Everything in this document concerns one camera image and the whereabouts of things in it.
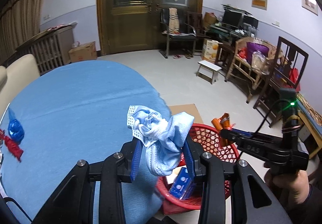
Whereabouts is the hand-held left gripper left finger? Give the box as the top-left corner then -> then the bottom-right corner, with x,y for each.
33,137 -> 142,224

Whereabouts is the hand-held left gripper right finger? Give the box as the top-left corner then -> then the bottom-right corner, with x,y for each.
182,135 -> 293,224

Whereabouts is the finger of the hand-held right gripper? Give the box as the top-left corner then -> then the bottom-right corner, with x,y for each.
231,128 -> 254,138
220,129 -> 243,146

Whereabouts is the orange wrapper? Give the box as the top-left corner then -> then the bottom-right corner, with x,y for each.
211,113 -> 237,148

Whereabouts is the red plastic mesh basket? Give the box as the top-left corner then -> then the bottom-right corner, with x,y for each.
156,123 -> 239,211

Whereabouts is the blue cardboard box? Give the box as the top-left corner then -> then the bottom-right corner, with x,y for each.
168,167 -> 195,200

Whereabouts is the light blue face mask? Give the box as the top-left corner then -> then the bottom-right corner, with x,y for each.
125,105 -> 195,177

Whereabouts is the person's right forearm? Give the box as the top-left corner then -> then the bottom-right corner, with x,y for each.
289,184 -> 322,224

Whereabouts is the person's right hand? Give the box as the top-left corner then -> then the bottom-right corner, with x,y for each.
264,161 -> 312,214

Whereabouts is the flat cardboard sheet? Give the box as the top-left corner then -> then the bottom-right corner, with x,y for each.
168,103 -> 202,126

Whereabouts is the wicker chair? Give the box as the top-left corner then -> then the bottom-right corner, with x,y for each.
225,37 -> 277,104

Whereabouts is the white step stool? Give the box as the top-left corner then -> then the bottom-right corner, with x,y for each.
196,60 -> 222,84

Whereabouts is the red paper bag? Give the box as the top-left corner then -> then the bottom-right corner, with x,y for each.
289,68 -> 301,92

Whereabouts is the clear plastic bag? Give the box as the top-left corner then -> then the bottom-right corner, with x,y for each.
252,51 -> 267,71

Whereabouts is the purple bag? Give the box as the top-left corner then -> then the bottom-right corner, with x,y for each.
247,42 -> 269,65

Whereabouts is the cardboard box with orange print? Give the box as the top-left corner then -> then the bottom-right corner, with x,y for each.
202,39 -> 222,63

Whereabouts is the dark wooden slat-back chair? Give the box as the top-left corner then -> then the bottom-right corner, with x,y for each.
253,36 -> 309,127

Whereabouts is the black armchair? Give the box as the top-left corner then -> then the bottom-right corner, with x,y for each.
160,8 -> 198,59

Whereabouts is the black computer monitor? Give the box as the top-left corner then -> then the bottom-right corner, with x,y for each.
222,10 -> 243,30

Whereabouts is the tall brown cardboard box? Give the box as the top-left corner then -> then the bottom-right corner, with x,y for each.
203,12 -> 217,29

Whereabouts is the dark red wooden chair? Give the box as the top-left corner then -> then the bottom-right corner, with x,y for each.
186,11 -> 212,43

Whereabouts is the blue foil wrapper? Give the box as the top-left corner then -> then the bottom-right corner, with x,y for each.
7,107 -> 25,142

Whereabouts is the red crumpled wrapper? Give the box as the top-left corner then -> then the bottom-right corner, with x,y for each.
0,128 -> 24,163

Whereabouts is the striped scarf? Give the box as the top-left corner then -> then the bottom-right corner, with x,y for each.
168,8 -> 180,33

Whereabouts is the wooden double door with glass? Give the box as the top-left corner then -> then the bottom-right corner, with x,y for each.
96,0 -> 205,55

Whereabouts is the wooden slatted radiator cover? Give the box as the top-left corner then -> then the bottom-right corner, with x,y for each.
16,24 -> 74,75

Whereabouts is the cream leather sofa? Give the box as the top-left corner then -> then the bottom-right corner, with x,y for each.
0,53 -> 41,114

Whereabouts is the beige curtain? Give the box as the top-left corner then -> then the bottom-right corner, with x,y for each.
0,0 -> 54,59

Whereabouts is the black cable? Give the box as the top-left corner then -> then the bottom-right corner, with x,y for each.
254,100 -> 287,137

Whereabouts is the orange wall plaque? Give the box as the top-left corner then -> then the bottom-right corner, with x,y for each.
252,0 -> 268,10

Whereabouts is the framed wall picture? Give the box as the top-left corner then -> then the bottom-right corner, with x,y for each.
301,0 -> 319,15

